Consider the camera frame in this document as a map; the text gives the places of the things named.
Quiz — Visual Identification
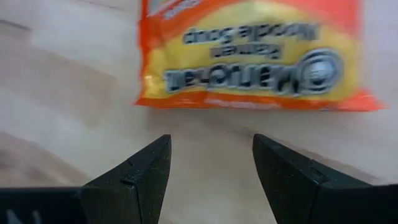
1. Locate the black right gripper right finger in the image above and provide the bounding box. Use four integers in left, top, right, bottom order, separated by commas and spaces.
252, 133, 371, 224

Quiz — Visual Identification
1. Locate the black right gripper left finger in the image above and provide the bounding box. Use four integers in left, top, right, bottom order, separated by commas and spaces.
80, 134, 172, 224

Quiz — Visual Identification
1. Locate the orange Maruchan ramen pack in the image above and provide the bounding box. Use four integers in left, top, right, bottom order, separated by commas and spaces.
134, 0, 386, 112

